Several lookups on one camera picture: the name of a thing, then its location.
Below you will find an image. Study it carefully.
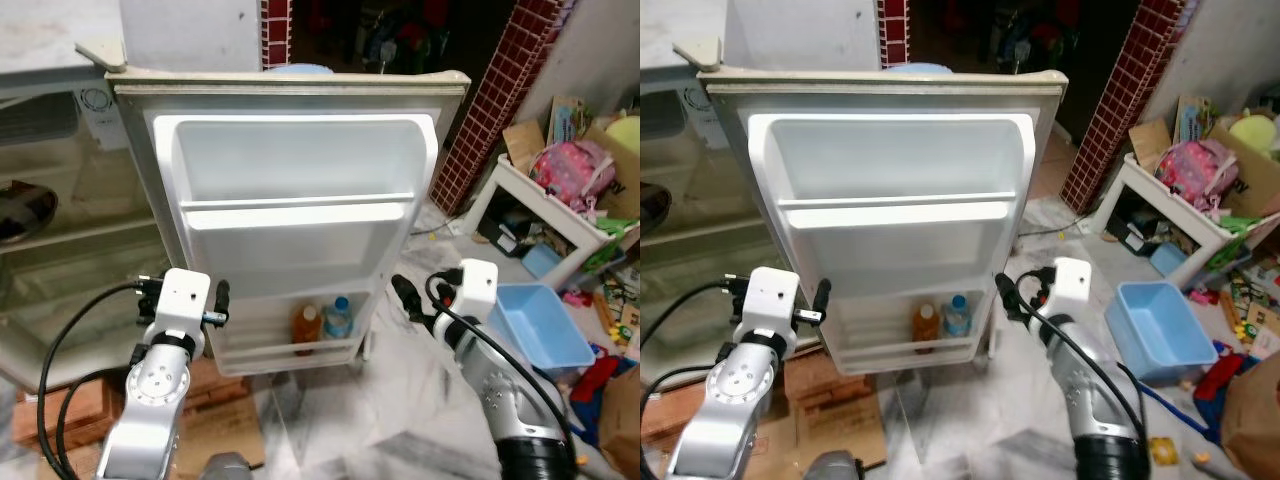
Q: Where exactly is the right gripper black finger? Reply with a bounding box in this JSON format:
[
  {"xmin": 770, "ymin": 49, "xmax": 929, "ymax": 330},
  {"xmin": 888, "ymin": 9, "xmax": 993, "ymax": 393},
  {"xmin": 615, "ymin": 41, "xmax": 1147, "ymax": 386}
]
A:
[
  {"xmin": 994, "ymin": 272, "xmax": 1023, "ymax": 319},
  {"xmin": 391, "ymin": 274, "xmax": 423, "ymax": 323}
]

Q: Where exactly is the water bottle blue label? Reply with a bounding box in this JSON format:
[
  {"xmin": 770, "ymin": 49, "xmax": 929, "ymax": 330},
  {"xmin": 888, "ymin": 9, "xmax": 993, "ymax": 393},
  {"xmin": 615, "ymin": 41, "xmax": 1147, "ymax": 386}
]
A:
[
  {"xmin": 943, "ymin": 294, "xmax": 974, "ymax": 339},
  {"xmin": 322, "ymin": 295, "xmax": 354, "ymax": 341}
]

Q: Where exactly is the white fridge door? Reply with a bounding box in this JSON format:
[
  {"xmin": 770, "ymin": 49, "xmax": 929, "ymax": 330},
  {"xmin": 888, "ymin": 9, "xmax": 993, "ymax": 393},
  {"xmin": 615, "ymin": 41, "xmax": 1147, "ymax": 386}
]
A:
[
  {"xmin": 108, "ymin": 70, "xmax": 473, "ymax": 379},
  {"xmin": 697, "ymin": 70, "xmax": 1069, "ymax": 379}
]

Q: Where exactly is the white fridge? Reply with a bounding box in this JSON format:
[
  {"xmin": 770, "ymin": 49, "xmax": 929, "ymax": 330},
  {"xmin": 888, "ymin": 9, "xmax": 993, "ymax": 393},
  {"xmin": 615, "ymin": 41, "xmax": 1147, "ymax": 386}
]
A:
[
  {"xmin": 640, "ymin": 70, "xmax": 771, "ymax": 371},
  {"xmin": 0, "ymin": 70, "xmax": 181, "ymax": 393}
]

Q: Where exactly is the light blue plastic bin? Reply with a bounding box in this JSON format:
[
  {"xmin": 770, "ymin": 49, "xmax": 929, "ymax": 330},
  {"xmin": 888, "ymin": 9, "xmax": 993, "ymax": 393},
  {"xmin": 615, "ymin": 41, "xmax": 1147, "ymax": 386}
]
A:
[
  {"xmin": 1103, "ymin": 281, "xmax": 1221, "ymax": 386},
  {"xmin": 485, "ymin": 282, "xmax": 598, "ymax": 379}
]

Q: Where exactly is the black bag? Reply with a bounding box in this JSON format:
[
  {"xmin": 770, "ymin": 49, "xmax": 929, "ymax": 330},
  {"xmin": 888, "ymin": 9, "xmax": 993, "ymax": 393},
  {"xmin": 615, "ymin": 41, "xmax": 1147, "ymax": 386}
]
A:
[
  {"xmin": 1105, "ymin": 195, "xmax": 1161, "ymax": 256},
  {"xmin": 478, "ymin": 200, "xmax": 536, "ymax": 256}
]

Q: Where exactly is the small light blue container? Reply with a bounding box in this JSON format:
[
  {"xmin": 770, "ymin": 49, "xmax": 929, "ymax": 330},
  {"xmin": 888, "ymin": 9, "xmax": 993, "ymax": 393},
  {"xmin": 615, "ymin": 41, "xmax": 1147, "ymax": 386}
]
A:
[
  {"xmin": 1148, "ymin": 243, "xmax": 1191, "ymax": 279},
  {"xmin": 520, "ymin": 243, "xmax": 566, "ymax": 281}
]

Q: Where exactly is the white shelf unit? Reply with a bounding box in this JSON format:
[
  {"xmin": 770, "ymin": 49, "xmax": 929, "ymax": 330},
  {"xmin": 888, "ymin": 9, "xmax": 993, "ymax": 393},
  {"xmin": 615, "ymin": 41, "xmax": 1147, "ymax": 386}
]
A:
[
  {"xmin": 462, "ymin": 153, "xmax": 641, "ymax": 293},
  {"xmin": 1100, "ymin": 153, "xmax": 1280, "ymax": 291}
]

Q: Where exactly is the red-brown brick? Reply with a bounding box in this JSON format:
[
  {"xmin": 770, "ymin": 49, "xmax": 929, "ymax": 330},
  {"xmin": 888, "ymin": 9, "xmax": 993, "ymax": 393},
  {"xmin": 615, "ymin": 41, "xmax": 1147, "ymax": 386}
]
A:
[
  {"xmin": 8, "ymin": 372, "xmax": 126, "ymax": 448},
  {"xmin": 640, "ymin": 375, "xmax": 723, "ymax": 443}
]

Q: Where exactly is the grey robot leg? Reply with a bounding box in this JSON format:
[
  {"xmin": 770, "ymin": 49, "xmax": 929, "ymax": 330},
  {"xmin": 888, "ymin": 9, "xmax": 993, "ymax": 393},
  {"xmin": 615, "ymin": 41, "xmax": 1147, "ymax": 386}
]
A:
[
  {"xmin": 198, "ymin": 451, "xmax": 254, "ymax": 480},
  {"xmin": 803, "ymin": 449, "xmax": 864, "ymax": 480}
]

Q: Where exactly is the red cloth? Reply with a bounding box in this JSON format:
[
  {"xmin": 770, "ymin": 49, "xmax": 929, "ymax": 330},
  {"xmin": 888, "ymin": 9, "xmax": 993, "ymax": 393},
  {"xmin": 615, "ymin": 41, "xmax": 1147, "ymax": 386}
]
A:
[
  {"xmin": 1192, "ymin": 345, "xmax": 1246, "ymax": 401},
  {"xmin": 570, "ymin": 345, "xmax": 623, "ymax": 403}
]

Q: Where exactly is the small brown cardboard piece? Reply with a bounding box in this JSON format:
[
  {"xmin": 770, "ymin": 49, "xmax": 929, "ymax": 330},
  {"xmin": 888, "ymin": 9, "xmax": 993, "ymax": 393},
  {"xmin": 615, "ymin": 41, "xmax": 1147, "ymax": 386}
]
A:
[
  {"xmin": 500, "ymin": 120, "xmax": 549, "ymax": 176},
  {"xmin": 1130, "ymin": 120, "xmax": 1176, "ymax": 171}
]

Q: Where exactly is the pink backpack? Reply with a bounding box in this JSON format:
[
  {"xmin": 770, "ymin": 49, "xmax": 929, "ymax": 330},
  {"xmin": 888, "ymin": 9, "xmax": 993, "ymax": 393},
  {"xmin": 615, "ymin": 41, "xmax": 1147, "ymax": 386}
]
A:
[
  {"xmin": 528, "ymin": 138, "xmax": 618, "ymax": 216},
  {"xmin": 1155, "ymin": 138, "xmax": 1241, "ymax": 216}
]

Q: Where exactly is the dark bowl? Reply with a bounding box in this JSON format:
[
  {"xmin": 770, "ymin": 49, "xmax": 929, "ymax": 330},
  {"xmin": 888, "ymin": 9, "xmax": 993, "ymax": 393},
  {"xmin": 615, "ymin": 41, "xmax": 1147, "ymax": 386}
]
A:
[
  {"xmin": 0, "ymin": 180, "xmax": 59, "ymax": 246},
  {"xmin": 640, "ymin": 182, "xmax": 673, "ymax": 233}
]

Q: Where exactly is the wide red tiled pillar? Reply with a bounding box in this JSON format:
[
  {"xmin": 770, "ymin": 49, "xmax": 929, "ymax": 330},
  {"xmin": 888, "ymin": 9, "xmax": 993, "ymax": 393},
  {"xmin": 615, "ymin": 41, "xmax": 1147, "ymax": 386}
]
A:
[
  {"xmin": 428, "ymin": 0, "xmax": 579, "ymax": 216},
  {"xmin": 1060, "ymin": 0, "xmax": 1186, "ymax": 216}
]

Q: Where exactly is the brown paper bag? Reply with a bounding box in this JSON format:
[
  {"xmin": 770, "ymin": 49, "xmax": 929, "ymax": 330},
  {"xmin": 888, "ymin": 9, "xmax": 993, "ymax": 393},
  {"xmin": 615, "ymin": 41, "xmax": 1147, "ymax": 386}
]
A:
[
  {"xmin": 1220, "ymin": 348, "xmax": 1280, "ymax": 476},
  {"xmin": 598, "ymin": 348, "xmax": 641, "ymax": 480}
]

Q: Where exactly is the large brown cardboard box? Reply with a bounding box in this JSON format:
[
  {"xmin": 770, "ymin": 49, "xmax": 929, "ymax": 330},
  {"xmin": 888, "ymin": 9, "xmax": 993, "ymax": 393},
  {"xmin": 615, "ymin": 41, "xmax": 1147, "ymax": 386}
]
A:
[
  {"xmin": 1210, "ymin": 115, "xmax": 1280, "ymax": 219},
  {"xmin": 585, "ymin": 120, "xmax": 641, "ymax": 221}
]

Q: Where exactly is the colourful picture book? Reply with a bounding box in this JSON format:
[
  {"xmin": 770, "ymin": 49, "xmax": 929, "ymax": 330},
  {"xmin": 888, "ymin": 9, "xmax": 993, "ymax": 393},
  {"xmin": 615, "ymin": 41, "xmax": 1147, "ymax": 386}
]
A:
[
  {"xmin": 547, "ymin": 95, "xmax": 593, "ymax": 146},
  {"xmin": 1175, "ymin": 95, "xmax": 1219, "ymax": 143}
]

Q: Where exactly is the narrow red tiled pillar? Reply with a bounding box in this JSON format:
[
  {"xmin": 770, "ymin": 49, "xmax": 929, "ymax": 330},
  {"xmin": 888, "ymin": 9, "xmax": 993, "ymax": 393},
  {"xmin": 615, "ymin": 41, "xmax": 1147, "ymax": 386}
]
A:
[
  {"xmin": 876, "ymin": 0, "xmax": 909, "ymax": 69},
  {"xmin": 260, "ymin": 0, "xmax": 294, "ymax": 71}
]

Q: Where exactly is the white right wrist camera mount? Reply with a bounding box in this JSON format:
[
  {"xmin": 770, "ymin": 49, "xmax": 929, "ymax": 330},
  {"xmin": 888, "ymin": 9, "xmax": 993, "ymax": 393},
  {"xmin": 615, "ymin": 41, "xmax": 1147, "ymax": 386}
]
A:
[
  {"xmin": 1048, "ymin": 258, "xmax": 1093, "ymax": 319},
  {"xmin": 456, "ymin": 259, "xmax": 500, "ymax": 321}
]

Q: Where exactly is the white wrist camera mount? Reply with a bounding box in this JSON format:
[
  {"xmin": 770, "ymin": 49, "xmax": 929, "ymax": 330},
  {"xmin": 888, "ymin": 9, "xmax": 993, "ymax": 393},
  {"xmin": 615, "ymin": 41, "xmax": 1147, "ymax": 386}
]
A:
[
  {"xmin": 153, "ymin": 267, "xmax": 214, "ymax": 346},
  {"xmin": 456, "ymin": 259, "xmax": 500, "ymax": 321},
  {"xmin": 740, "ymin": 266, "xmax": 801, "ymax": 346},
  {"xmin": 1048, "ymin": 258, "xmax": 1093, "ymax": 319}
]

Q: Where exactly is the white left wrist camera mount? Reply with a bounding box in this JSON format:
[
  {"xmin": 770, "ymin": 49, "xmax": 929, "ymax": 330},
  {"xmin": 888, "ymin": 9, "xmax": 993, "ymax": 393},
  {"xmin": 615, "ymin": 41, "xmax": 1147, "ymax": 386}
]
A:
[
  {"xmin": 740, "ymin": 266, "xmax": 801, "ymax": 346},
  {"xmin": 153, "ymin": 267, "xmax": 214, "ymax": 346}
]

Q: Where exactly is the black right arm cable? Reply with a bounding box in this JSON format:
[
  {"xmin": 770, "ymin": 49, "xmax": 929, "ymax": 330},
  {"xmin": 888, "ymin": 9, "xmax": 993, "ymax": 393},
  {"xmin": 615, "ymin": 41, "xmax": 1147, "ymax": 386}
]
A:
[
  {"xmin": 1022, "ymin": 266, "xmax": 1151, "ymax": 451},
  {"xmin": 425, "ymin": 268, "xmax": 581, "ymax": 461}
]

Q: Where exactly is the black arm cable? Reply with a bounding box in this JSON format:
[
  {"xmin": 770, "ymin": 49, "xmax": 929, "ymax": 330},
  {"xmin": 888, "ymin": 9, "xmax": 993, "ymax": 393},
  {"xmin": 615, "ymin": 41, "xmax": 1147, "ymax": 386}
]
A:
[
  {"xmin": 36, "ymin": 278, "xmax": 166, "ymax": 480},
  {"xmin": 640, "ymin": 364, "xmax": 721, "ymax": 396},
  {"xmin": 640, "ymin": 276, "xmax": 763, "ymax": 351},
  {"xmin": 1022, "ymin": 266, "xmax": 1151, "ymax": 451},
  {"xmin": 55, "ymin": 368, "xmax": 131, "ymax": 480},
  {"xmin": 425, "ymin": 268, "xmax": 581, "ymax": 461}
]

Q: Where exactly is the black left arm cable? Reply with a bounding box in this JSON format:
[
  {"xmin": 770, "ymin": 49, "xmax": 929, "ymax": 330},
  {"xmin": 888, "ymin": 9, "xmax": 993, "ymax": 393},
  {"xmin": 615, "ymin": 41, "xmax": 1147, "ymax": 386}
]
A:
[
  {"xmin": 640, "ymin": 276, "xmax": 763, "ymax": 351},
  {"xmin": 36, "ymin": 278, "xmax": 166, "ymax": 480},
  {"xmin": 640, "ymin": 364, "xmax": 721, "ymax": 396},
  {"xmin": 55, "ymin": 368, "xmax": 131, "ymax": 480}
]

